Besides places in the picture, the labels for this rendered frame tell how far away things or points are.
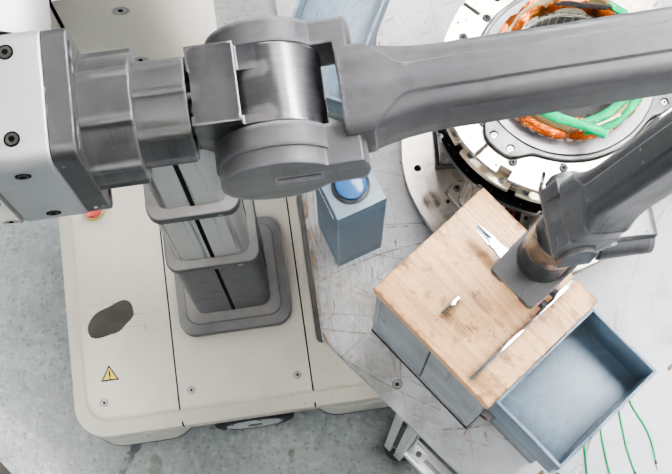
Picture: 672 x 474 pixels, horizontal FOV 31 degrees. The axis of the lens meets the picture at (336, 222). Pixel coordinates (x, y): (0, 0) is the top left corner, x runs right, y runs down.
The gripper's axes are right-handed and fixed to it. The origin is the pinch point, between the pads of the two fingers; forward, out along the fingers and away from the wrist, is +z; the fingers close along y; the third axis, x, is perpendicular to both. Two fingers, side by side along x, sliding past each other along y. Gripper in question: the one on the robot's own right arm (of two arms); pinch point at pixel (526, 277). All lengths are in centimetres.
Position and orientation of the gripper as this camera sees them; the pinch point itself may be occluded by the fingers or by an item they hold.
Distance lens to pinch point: 146.9
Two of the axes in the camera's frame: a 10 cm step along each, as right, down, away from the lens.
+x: -6.9, -7.0, 1.8
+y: 7.2, -6.6, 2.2
